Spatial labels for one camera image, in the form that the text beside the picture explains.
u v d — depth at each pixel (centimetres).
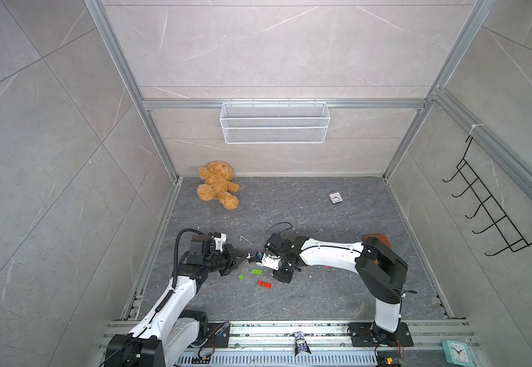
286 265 78
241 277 86
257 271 87
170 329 48
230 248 74
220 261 71
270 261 78
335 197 110
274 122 101
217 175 109
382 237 95
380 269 50
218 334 73
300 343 70
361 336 74
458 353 69
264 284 84
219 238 79
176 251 64
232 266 73
